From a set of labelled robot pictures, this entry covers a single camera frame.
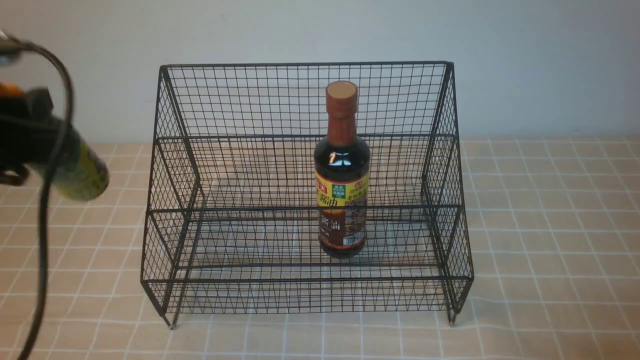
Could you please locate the yellow-capped oyster sauce bottle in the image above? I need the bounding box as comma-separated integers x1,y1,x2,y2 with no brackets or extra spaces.
1,82,109,202

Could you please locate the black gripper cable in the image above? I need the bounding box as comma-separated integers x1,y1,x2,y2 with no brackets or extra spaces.
0,31,75,360

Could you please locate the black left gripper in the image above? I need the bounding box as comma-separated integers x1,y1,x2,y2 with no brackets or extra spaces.
0,88,76,187

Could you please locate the black wire mesh shelf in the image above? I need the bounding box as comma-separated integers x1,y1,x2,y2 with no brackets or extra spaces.
141,61,474,328

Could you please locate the brown-capped soy sauce bottle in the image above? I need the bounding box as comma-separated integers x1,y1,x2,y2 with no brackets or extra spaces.
313,80,371,259

